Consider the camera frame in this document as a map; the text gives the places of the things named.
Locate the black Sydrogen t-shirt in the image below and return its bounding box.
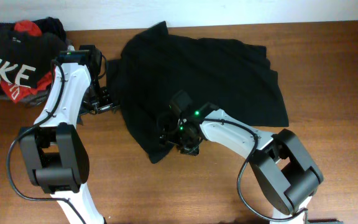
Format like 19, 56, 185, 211
106, 22, 289, 164

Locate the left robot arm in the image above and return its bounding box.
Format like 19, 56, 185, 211
14, 45, 119, 223

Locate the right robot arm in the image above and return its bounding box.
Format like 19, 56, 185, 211
160, 90, 324, 223

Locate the grey folded t-shirt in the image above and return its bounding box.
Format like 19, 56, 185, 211
0, 39, 74, 108

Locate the red folded t-shirt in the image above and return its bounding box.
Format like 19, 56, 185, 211
0, 21, 52, 103

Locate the navy folded t-shirt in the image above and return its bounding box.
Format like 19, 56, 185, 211
0, 17, 68, 96

